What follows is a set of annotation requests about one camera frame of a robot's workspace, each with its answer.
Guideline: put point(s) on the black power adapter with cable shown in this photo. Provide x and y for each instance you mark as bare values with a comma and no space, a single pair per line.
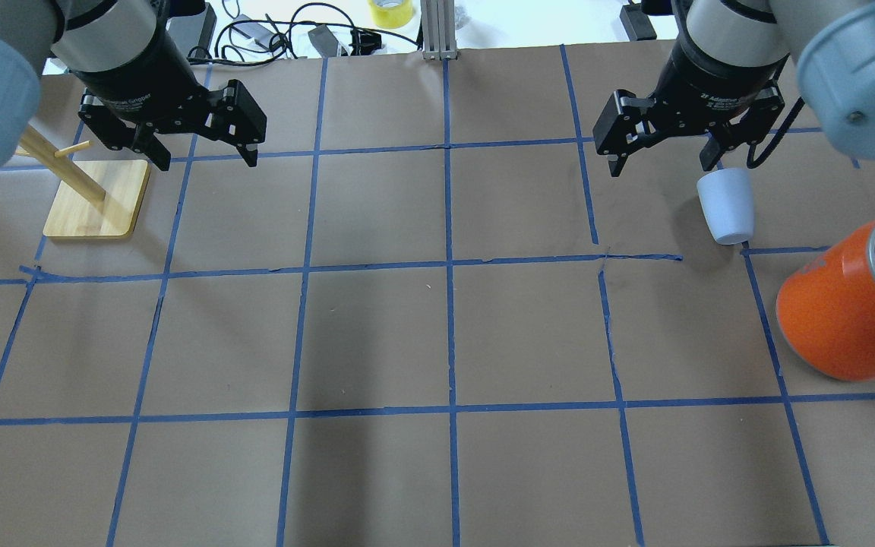
315,27

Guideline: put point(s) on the aluminium frame post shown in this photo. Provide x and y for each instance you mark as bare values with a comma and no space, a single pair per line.
438,30

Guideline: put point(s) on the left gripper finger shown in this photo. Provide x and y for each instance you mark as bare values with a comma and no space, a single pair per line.
235,118
118,134

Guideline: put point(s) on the yellow tape roll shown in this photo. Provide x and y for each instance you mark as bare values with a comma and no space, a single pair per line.
391,14

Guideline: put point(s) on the wooden cup tree stand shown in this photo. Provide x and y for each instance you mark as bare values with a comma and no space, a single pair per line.
96,199

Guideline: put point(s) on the orange can with silver lid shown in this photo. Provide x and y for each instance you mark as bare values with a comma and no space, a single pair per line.
826,310

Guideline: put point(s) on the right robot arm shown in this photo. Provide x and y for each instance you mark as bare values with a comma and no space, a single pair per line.
829,61

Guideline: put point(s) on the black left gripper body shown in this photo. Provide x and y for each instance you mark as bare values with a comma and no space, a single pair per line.
136,74

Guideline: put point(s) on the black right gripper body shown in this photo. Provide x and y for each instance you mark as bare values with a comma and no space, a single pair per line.
718,74

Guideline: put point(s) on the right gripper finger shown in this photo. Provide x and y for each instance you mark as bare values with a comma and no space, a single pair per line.
750,129
625,126

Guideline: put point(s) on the light blue plastic cup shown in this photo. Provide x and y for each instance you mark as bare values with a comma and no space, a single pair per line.
727,203

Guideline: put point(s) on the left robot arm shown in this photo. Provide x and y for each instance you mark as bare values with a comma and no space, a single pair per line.
89,36

